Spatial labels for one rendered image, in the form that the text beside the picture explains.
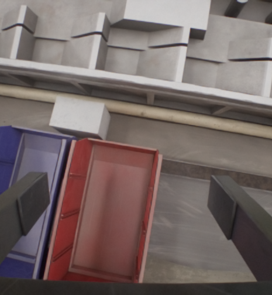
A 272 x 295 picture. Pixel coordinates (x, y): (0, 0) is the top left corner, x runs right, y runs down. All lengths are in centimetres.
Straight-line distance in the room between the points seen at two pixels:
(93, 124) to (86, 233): 28
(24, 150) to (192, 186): 47
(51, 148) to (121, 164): 20
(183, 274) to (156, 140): 35
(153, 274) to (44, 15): 68
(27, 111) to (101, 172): 29
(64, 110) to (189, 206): 40
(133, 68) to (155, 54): 6
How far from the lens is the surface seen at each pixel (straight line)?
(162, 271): 62
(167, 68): 46
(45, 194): 17
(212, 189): 17
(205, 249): 63
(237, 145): 65
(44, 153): 65
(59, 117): 54
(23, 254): 68
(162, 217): 59
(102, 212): 59
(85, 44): 50
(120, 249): 61
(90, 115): 52
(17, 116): 72
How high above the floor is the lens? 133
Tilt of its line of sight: 80 degrees down
